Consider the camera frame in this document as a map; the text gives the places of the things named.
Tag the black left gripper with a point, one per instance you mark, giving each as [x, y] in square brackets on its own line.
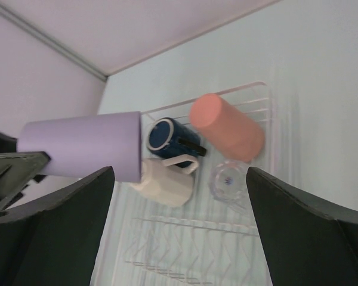
[17, 169]

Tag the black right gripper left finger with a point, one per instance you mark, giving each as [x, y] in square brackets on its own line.
[54, 239]

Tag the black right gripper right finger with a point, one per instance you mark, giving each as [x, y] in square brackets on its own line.
[306, 240]

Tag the lavender plastic cup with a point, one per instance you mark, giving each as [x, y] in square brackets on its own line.
[79, 146]

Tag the clear glass cup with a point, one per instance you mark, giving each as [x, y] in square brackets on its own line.
[227, 184]

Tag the white ceramic mug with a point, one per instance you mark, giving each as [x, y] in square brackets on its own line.
[167, 181]

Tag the pink plastic cup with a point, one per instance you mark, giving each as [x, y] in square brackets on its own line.
[231, 132]

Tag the dark blue ceramic mug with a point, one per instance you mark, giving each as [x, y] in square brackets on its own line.
[168, 138]

